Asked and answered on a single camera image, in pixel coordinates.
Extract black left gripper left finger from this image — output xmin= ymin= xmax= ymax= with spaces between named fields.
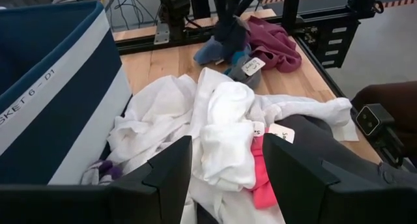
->
xmin=108 ymin=135 xmax=194 ymax=224

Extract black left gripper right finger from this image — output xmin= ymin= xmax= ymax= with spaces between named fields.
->
xmin=262 ymin=133 xmax=384 ymax=224

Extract coral pink sock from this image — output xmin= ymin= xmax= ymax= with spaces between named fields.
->
xmin=249 ymin=128 xmax=279 ymax=210

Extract dark grey trousers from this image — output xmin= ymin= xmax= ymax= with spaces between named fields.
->
xmin=276 ymin=115 xmax=417 ymax=189

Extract white sock purple toe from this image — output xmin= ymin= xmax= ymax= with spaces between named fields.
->
xmin=80 ymin=158 xmax=124 ymax=186

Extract white garments pile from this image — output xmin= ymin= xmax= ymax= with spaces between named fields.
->
xmin=106 ymin=66 xmax=284 ymax=224

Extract white waffle-knit shirt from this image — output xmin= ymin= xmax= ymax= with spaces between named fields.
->
xmin=199 ymin=81 xmax=360 ymax=191

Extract grey sock teal toe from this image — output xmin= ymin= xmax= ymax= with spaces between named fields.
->
xmin=223 ymin=44 xmax=263 ymax=90

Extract slate blue sock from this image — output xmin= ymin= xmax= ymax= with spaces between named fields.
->
xmin=193 ymin=36 xmax=229 ymax=66

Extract maroon garment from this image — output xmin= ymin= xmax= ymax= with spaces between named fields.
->
xmin=246 ymin=15 xmax=303 ymax=74

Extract dark navy sock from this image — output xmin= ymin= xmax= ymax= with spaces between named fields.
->
xmin=213 ymin=17 xmax=250 ymax=61

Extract person's leg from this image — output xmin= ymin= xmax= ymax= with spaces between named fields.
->
xmin=351 ymin=80 xmax=417 ymax=160

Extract navy white striped fabric basket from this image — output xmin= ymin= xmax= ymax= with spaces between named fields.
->
xmin=0 ymin=1 xmax=133 ymax=186

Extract black drawer cabinet white labels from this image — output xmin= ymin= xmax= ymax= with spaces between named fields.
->
xmin=314 ymin=20 xmax=360 ymax=69

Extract black clamp device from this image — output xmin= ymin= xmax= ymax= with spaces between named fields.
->
xmin=347 ymin=0 xmax=385 ymax=20

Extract small black depth camera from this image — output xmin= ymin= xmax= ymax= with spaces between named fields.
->
xmin=354 ymin=103 xmax=395 ymax=137

